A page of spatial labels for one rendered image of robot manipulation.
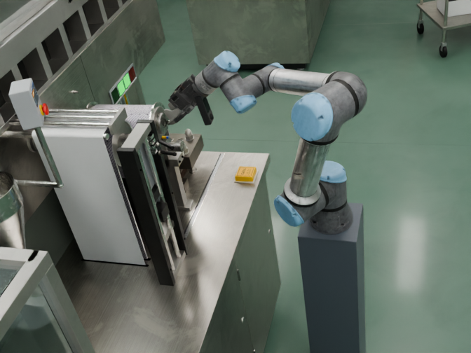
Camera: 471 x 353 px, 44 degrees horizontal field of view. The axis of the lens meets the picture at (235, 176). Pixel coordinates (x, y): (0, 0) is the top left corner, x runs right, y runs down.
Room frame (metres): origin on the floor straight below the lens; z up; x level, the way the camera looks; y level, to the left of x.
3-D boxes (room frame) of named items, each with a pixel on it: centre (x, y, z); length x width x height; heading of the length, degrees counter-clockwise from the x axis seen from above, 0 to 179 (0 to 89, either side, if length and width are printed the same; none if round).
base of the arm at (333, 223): (1.53, -0.30, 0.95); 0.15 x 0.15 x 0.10
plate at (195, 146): (2.02, 0.32, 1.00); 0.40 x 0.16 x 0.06; 69
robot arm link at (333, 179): (1.52, -0.30, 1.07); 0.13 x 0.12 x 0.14; 123
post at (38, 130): (1.29, 0.46, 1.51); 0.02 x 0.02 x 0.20
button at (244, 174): (1.86, -0.04, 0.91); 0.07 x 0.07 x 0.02; 69
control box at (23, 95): (1.30, 0.45, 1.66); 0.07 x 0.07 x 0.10; 5
